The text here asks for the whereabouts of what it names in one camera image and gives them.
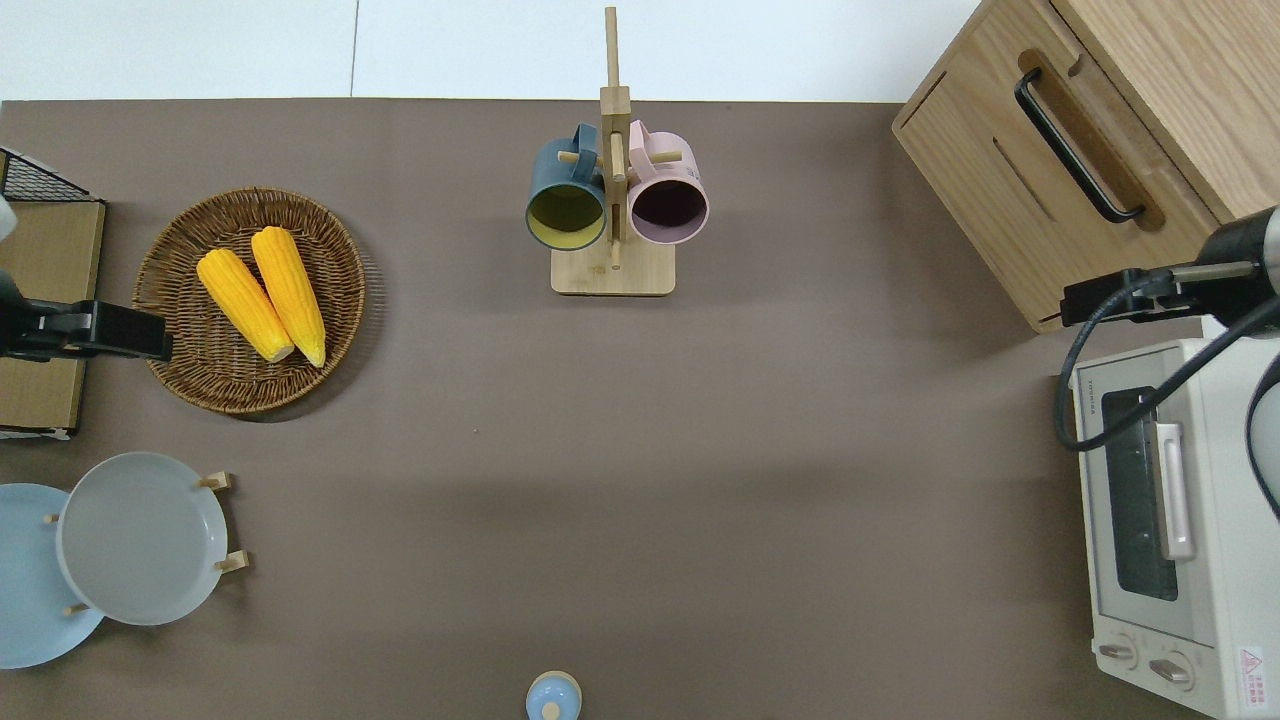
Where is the pink mug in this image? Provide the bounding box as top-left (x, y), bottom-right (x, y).
top-left (626, 119), bottom-right (711, 247)

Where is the black wire wooden shelf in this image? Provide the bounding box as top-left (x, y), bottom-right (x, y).
top-left (0, 147), bottom-right (107, 442)

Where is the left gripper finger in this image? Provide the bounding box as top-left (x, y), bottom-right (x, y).
top-left (65, 302), bottom-right (174, 362)

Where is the dark blue mug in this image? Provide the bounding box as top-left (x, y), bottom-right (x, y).
top-left (525, 122), bottom-right (609, 252)

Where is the wooden plate rack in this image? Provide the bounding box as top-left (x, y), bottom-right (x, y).
top-left (44, 470), bottom-right (252, 617)

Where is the light blue plate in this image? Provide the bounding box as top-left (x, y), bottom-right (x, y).
top-left (0, 482), bottom-right (107, 671)

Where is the brown wicker basket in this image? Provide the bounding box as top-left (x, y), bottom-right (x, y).
top-left (132, 186), bottom-right (368, 417)

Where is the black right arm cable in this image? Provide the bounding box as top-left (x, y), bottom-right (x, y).
top-left (1054, 262), bottom-right (1280, 525)

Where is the small blue round bell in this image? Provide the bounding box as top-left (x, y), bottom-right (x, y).
top-left (525, 670), bottom-right (584, 720)

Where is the silver oven door handle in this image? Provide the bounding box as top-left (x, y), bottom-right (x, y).
top-left (1149, 421), bottom-right (1198, 562)

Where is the white toaster oven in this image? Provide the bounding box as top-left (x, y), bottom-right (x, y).
top-left (1071, 337), bottom-right (1280, 720)

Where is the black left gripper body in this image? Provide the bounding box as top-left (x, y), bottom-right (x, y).
top-left (0, 268), bottom-right (67, 360)

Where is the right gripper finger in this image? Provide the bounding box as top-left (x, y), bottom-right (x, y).
top-left (1060, 267), bottom-right (1180, 328)

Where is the wooden mug rack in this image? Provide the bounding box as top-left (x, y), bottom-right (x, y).
top-left (550, 6), bottom-right (678, 298)

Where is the light wooden cabinet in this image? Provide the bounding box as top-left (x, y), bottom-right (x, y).
top-left (892, 0), bottom-right (1280, 336)

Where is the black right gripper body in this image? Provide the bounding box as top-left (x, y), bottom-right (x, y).
top-left (1174, 210), bottom-right (1274, 324)

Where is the grey plate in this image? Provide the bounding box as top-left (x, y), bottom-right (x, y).
top-left (55, 451), bottom-right (230, 628)

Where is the brown table mat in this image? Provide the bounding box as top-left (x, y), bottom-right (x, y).
top-left (0, 97), bottom-right (1206, 720)

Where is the light wooden drawer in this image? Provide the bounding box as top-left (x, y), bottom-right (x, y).
top-left (892, 0), bottom-right (1223, 335)

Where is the yellow corn cob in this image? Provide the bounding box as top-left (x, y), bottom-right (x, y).
top-left (196, 247), bottom-right (297, 364)
top-left (250, 225), bottom-right (328, 369)

